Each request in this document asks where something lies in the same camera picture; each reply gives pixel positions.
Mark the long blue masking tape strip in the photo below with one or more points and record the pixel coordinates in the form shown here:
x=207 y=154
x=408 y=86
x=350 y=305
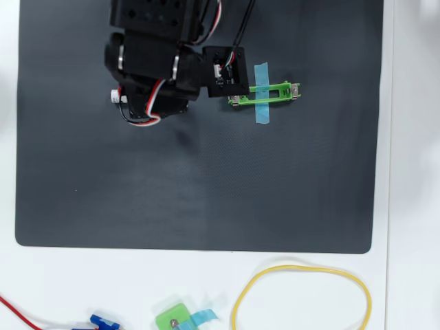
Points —
x=262 y=113

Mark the small green printed block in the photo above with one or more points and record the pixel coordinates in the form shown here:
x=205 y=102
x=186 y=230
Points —
x=168 y=316

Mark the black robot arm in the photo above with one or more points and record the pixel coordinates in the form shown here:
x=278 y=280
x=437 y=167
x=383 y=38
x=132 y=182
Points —
x=151 y=20

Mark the white AA battery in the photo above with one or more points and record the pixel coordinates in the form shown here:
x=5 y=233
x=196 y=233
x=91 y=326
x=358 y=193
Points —
x=116 y=96

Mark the crumpled blue tape piece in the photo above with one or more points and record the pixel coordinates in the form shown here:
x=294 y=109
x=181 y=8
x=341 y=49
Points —
x=206 y=316

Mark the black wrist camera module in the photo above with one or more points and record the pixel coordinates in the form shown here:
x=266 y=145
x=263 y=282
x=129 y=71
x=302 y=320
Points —
x=228 y=86

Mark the dark grey textured mat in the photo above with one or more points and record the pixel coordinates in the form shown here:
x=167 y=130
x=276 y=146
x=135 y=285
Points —
x=172 y=189

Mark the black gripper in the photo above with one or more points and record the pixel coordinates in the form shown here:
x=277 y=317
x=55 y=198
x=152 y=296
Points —
x=170 y=107

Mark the green battery holder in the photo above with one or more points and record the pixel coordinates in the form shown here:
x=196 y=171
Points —
x=285 y=93

